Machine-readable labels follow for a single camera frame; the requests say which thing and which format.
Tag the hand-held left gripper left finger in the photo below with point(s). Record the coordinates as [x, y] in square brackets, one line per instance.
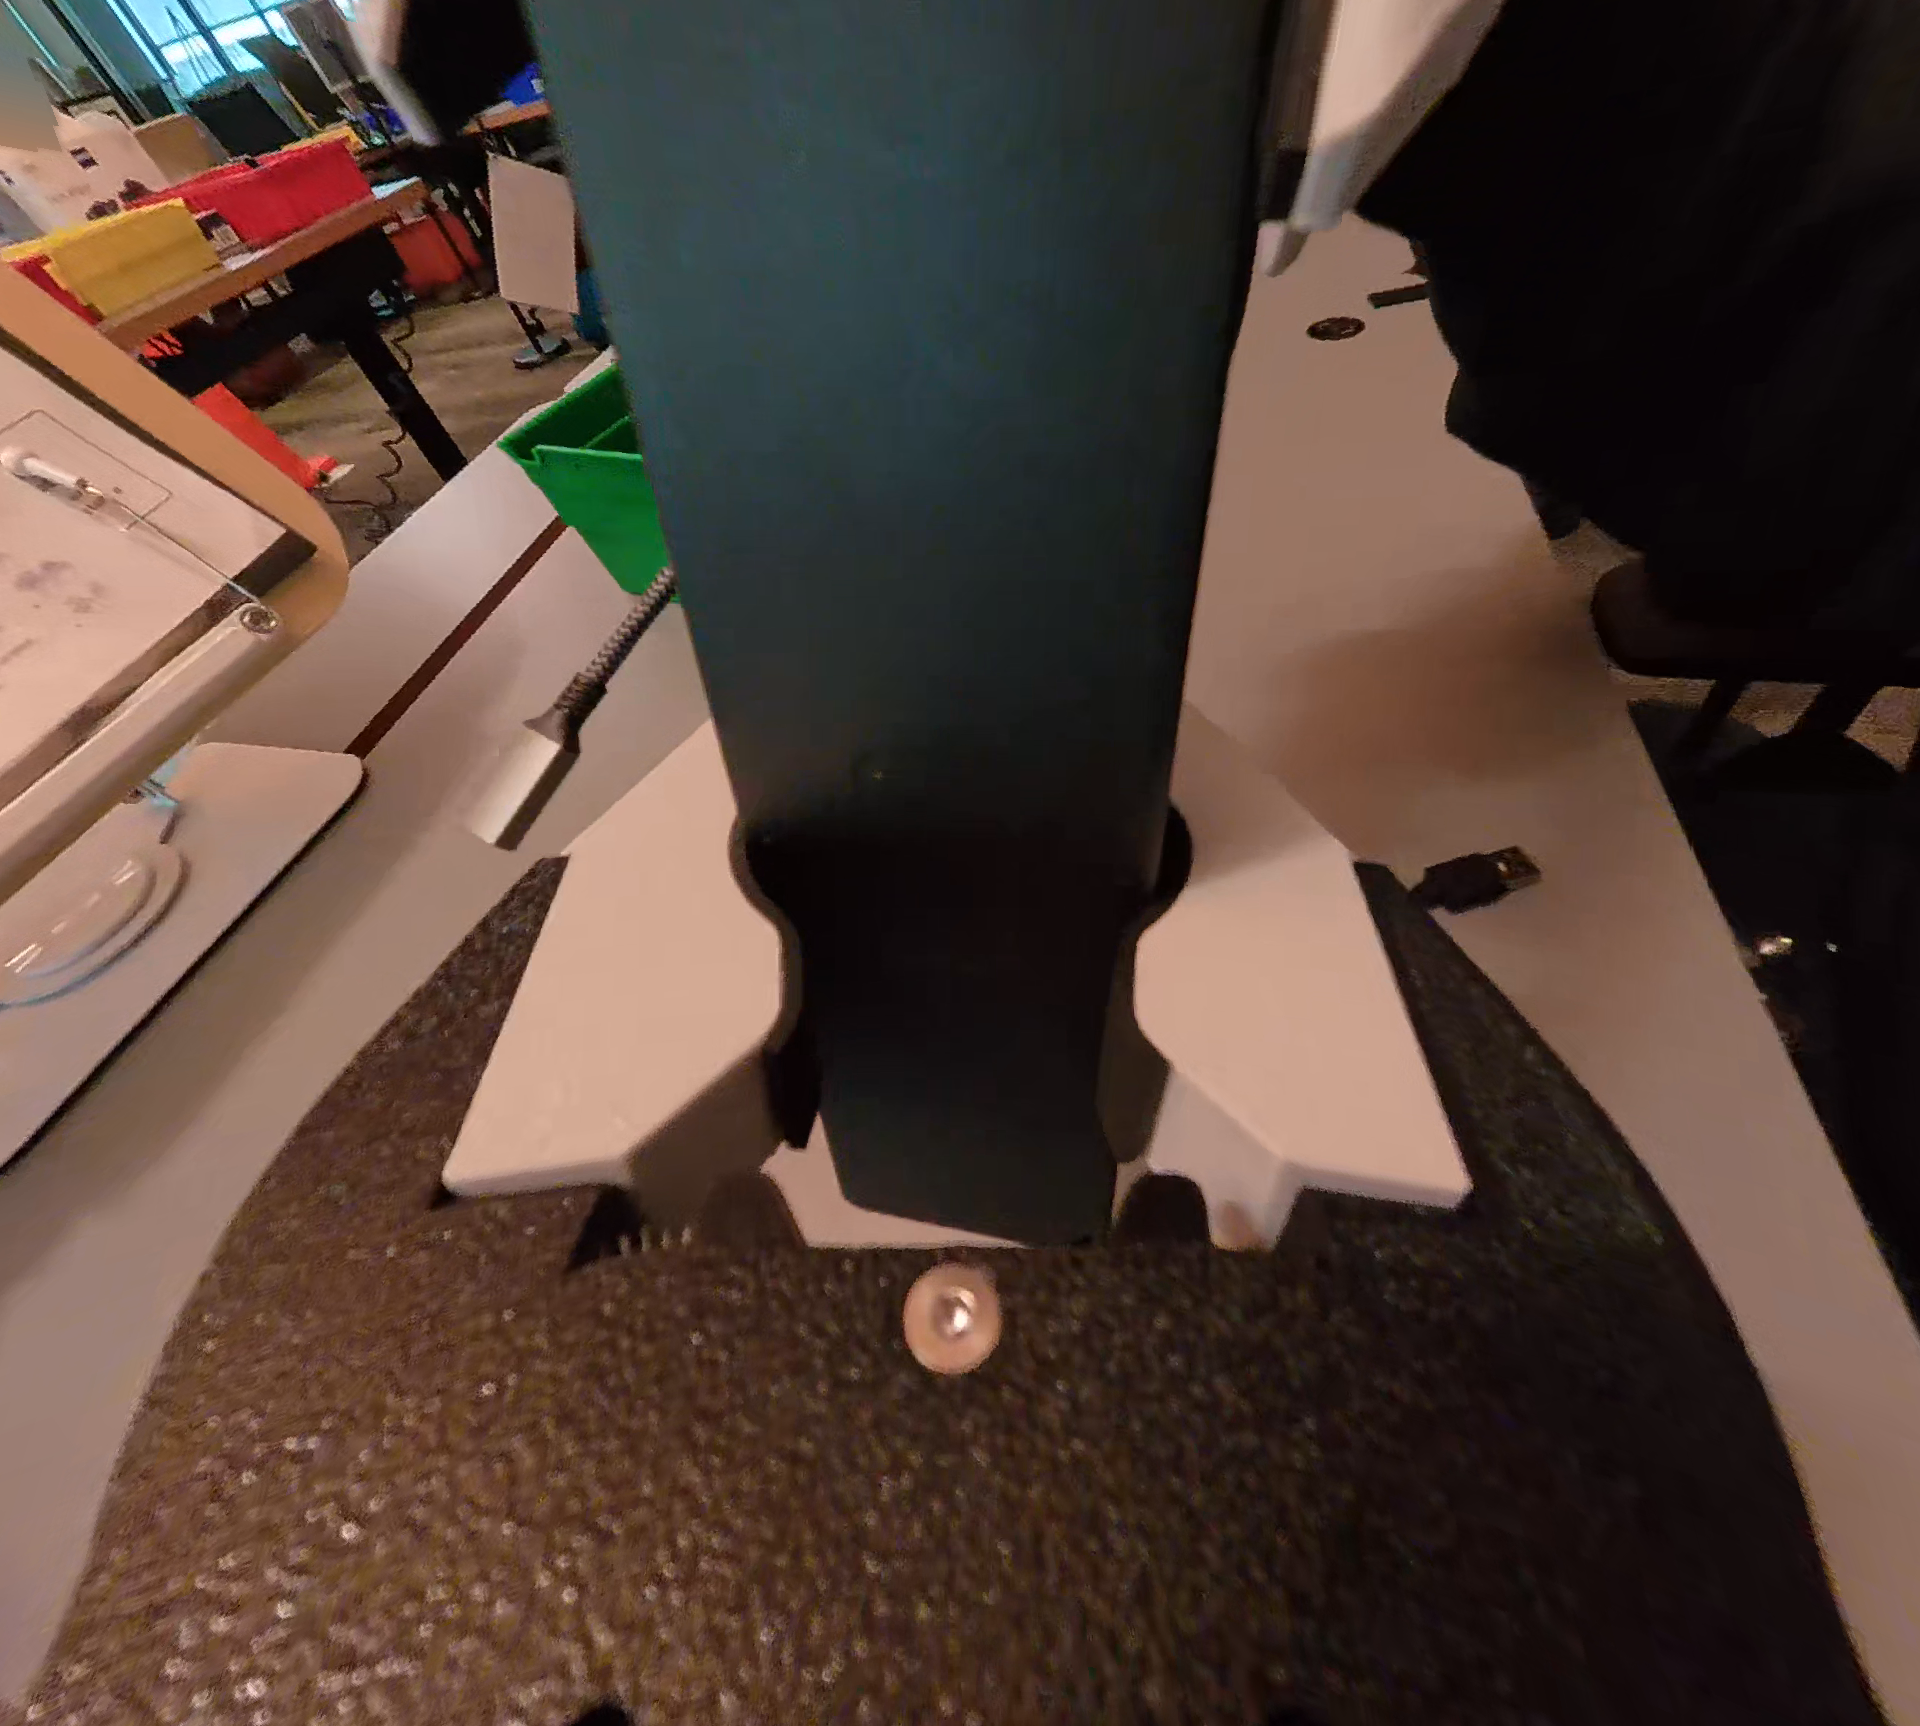
[601, 1006]

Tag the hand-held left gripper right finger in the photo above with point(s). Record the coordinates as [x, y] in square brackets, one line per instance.
[1291, 1006]

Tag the green plastic bin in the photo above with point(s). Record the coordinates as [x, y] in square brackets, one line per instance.
[601, 495]

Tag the red storage bin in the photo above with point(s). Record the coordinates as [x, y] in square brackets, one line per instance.
[286, 187]

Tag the white panel on stand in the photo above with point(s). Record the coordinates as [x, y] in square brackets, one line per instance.
[533, 233]

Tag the yellow storage bin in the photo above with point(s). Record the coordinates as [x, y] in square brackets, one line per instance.
[135, 257]

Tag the black office chair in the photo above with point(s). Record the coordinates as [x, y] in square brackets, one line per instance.
[1682, 257]

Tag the large white instruction sheet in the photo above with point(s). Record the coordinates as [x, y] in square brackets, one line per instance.
[90, 587]

